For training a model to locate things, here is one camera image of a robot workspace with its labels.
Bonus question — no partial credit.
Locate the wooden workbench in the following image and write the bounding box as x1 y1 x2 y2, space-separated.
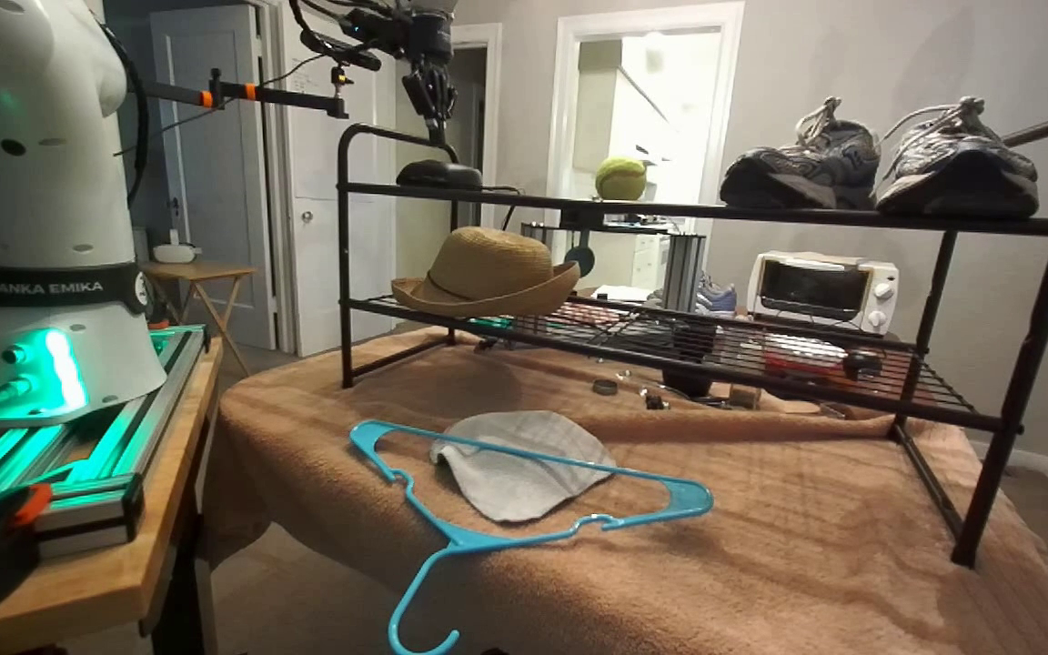
0 336 228 655

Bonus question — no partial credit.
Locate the blue plastic clothes hanger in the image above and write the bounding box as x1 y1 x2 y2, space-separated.
347 419 717 655

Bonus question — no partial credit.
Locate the silver metal cylinder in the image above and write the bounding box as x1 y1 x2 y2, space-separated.
664 230 710 315

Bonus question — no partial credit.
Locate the flat black object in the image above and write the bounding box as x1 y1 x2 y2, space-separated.
393 156 483 191

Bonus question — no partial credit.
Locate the brown blanket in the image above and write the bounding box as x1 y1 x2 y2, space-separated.
200 324 1048 655

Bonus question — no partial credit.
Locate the grey panel door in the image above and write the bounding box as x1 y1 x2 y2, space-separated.
146 3 280 355

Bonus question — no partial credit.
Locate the red and white packet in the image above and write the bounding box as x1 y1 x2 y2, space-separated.
761 332 852 387

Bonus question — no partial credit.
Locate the black metal shoe rack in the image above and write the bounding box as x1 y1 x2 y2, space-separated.
335 109 1048 572

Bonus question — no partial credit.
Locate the orange clamp handle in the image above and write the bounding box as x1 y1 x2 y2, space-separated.
5 484 58 530

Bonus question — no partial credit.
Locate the white bowl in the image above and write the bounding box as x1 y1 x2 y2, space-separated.
149 230 203 270

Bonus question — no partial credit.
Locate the light grey sneaker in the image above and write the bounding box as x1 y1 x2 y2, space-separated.
871 93 1042 222

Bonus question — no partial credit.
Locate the black cup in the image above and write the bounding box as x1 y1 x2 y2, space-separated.
674 315 719 362

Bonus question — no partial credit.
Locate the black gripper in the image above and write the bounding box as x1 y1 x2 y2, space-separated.
349 3 459 146

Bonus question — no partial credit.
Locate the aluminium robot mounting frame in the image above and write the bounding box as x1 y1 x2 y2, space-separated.
0 321 211 562

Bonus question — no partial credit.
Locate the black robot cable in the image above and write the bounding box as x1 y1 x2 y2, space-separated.
92 15 152 202

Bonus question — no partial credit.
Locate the small wooden folding table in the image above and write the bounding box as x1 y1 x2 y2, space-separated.
140 257 257 374

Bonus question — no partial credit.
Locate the white panel door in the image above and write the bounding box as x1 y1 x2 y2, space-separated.
277 8 399 355

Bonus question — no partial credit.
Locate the white toaster oven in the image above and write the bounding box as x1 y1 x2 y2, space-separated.
742 248 904 338

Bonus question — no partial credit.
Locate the grey cloth cap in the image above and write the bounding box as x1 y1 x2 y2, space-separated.
429 408 624 526

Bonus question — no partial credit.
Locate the dark grey sneaker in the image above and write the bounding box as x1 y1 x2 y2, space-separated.
717 97 882 212

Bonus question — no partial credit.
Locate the tan straw hat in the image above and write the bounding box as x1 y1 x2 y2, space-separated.
388 225 585 327

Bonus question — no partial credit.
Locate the green ball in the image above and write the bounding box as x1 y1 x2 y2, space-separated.
594 156 653 202

